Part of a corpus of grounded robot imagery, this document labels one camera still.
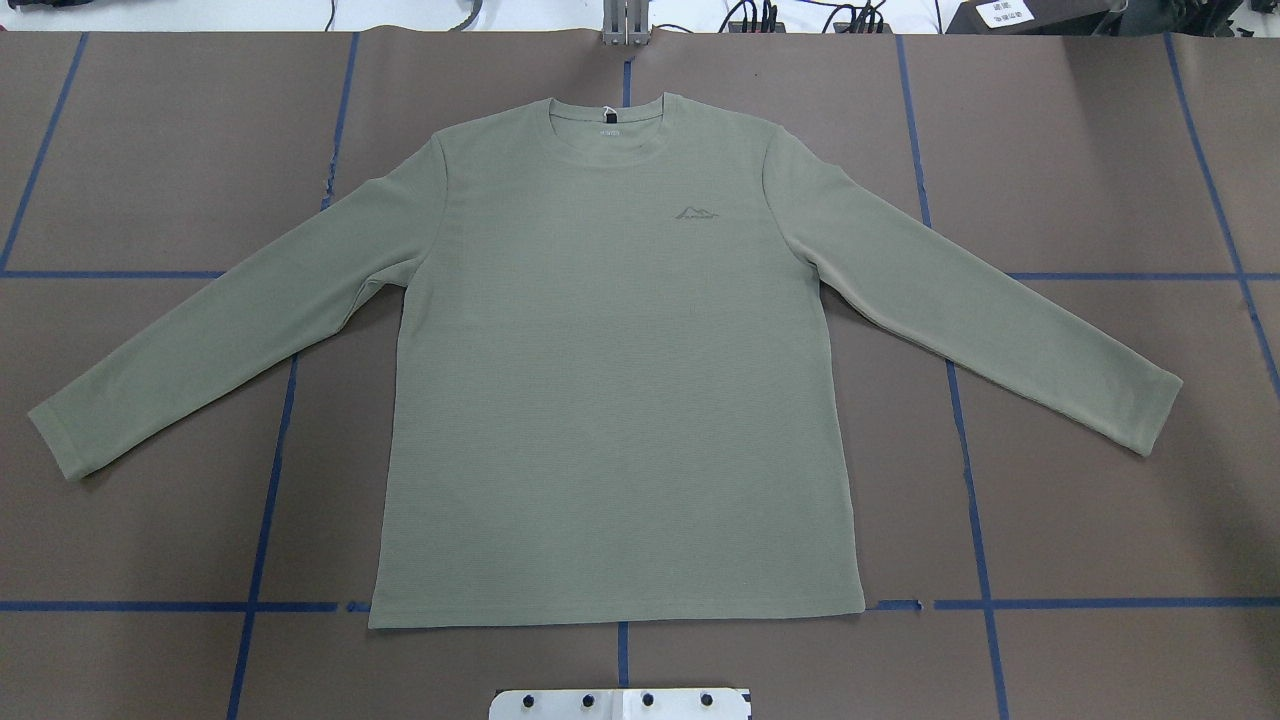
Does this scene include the olive green long-sleeve shirt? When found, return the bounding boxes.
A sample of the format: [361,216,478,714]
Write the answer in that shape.
[29,94,1181,629]

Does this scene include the grey aluminium frame post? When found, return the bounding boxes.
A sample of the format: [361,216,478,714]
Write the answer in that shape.
[602,0,652,47]

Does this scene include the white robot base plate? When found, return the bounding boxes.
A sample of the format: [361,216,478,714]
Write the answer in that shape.
[488,687,754,719]

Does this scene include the black cable bundle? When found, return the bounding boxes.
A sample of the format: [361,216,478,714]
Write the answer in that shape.
[722,0,890,35]

